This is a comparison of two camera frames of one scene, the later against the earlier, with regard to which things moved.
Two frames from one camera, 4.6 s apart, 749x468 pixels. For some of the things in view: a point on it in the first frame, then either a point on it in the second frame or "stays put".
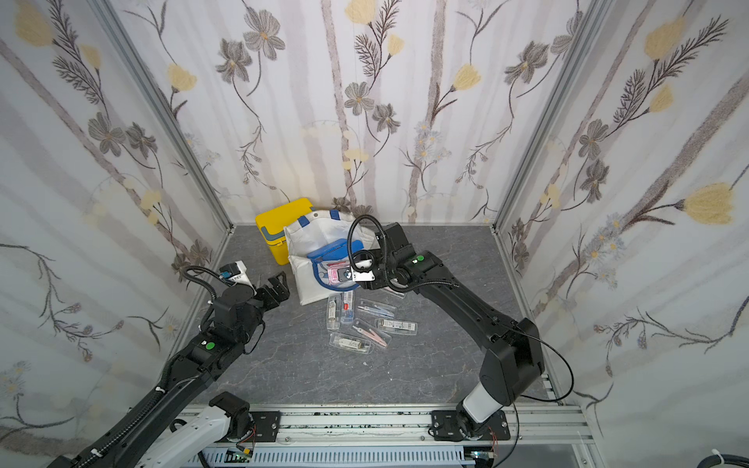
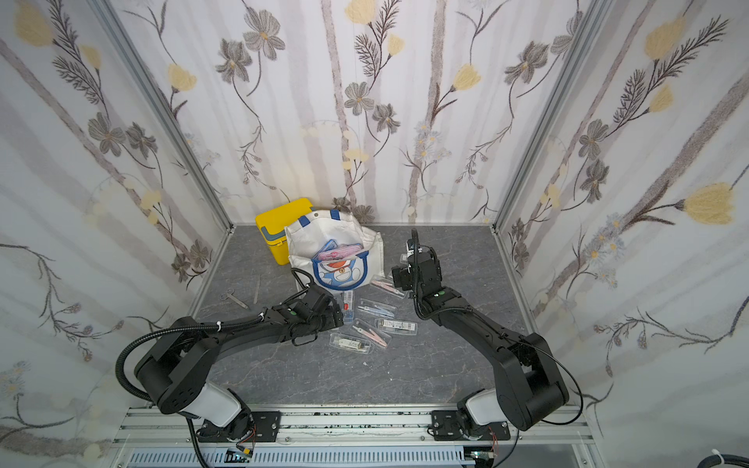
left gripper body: [256, 310] → [328, 322]
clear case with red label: [347, 307] stays put
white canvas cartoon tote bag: [311, 232] stays put
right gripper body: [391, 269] → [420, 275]
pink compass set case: [333, 272] → [332, 252]
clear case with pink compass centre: [371, 333] stays put
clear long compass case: [397, 327] stays put
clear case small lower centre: [351, 343] stays put
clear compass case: [377, 308] stays put
